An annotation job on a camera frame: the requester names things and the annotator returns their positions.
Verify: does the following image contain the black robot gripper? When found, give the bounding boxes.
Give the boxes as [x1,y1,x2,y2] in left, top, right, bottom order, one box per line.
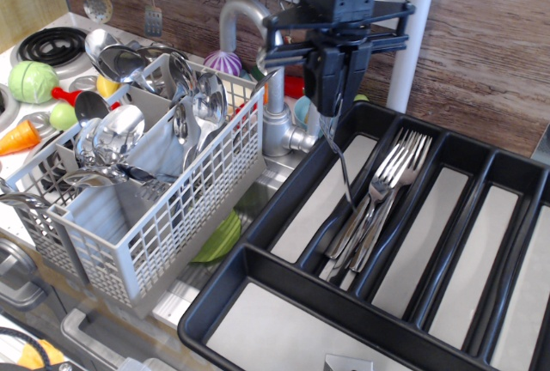
[260,0,415,117]

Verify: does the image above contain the silver fork from basket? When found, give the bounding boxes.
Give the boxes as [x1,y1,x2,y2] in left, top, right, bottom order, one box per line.
[320,94,357,213]

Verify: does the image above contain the silver forks in tray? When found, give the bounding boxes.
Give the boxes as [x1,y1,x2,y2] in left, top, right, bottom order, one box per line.
[319,129,433,281]

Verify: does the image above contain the black cutlery tray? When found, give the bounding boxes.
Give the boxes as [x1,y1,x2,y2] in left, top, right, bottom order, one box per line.
[178,102,549,370]

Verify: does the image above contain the fork lying in basket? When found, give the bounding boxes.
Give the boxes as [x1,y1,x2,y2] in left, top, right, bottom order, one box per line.
[62,162,180,198]

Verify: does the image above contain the grey plastic cutlery basket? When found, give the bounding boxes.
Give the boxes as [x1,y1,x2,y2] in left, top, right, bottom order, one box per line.
[7,73,265,317]

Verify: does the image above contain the red toy pepper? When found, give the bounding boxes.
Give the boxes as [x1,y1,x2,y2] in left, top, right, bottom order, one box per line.
[284,76,304,99]

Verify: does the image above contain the blue toy cup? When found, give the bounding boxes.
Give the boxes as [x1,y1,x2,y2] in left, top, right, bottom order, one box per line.
[293,96,321,132]

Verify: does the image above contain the silver toy faucet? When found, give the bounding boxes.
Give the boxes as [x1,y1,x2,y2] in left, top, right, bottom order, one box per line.
[218,0,330,158]

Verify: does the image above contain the purple toy onion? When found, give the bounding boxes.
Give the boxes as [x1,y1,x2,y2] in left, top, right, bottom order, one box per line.
[204,50,242,76]

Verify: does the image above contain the silver spoon pair upright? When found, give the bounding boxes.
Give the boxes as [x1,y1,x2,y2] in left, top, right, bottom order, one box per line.
[168,52,228,170]

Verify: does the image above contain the hanging toy spatula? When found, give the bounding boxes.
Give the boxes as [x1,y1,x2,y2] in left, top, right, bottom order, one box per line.
[144,0,162,38]

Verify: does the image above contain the green toy lettuce leaf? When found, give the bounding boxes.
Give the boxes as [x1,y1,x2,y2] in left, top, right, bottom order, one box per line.
[192,210,241,263]

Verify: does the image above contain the silver ladle at back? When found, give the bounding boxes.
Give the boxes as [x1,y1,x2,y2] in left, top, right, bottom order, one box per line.
[85,28,155,93]

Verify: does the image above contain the yellow toy lemon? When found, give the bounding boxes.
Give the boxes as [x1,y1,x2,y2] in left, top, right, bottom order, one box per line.
[96,75,120,98]

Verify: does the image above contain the hanging toy strainer spoon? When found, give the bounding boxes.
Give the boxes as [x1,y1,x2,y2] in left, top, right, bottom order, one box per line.
[83,0,113,24]

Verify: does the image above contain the large silver spoon bowl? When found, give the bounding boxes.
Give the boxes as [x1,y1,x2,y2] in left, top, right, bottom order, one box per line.
[75,105,145,167]

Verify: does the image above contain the dark round spoon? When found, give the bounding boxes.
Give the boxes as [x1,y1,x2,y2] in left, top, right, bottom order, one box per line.
[74,91,111,127]

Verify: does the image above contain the green toy apple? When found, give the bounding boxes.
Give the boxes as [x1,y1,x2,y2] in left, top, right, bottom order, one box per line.
[49,102,78,131]

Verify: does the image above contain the black coil stove burner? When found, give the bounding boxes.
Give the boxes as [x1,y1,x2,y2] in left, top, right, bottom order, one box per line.
[16,27,87,67]

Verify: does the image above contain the green toy cabbage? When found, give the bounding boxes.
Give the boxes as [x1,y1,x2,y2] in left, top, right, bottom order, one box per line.
[8,61,59,104]

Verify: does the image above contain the orange toy carrot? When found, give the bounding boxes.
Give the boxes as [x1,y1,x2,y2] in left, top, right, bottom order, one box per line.
[1,120,41,155]

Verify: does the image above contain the yellow toy bottom left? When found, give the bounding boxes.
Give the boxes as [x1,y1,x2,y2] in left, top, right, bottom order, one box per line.
[16,339,65,370]

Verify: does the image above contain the white metal shelf post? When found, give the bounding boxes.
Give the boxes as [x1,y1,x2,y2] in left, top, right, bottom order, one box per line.
[386,0,432,113]

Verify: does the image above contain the red toy handle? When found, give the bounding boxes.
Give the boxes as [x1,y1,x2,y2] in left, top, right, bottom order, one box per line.
[51,87,82,106]

